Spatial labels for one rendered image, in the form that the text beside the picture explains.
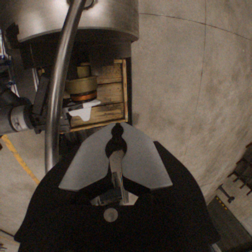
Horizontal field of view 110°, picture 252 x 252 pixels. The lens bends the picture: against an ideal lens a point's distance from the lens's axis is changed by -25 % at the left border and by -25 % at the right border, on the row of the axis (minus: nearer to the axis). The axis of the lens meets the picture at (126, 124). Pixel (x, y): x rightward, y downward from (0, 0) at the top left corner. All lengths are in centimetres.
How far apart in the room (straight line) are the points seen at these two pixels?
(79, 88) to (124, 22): 18
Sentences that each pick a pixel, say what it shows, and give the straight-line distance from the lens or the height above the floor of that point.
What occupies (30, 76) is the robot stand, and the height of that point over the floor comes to 21.
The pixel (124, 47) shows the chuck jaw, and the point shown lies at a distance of 33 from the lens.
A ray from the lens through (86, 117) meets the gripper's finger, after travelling 35.
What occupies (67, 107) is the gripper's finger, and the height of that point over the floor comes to 113.
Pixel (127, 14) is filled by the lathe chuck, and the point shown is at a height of 120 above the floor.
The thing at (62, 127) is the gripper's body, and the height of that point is 111.
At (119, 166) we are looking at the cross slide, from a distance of 70.
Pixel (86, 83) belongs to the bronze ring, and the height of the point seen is 112.
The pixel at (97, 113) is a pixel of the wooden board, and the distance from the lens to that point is 58.
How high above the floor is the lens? 142
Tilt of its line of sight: 57 degrees down
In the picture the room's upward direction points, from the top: 149 degrees clockwise
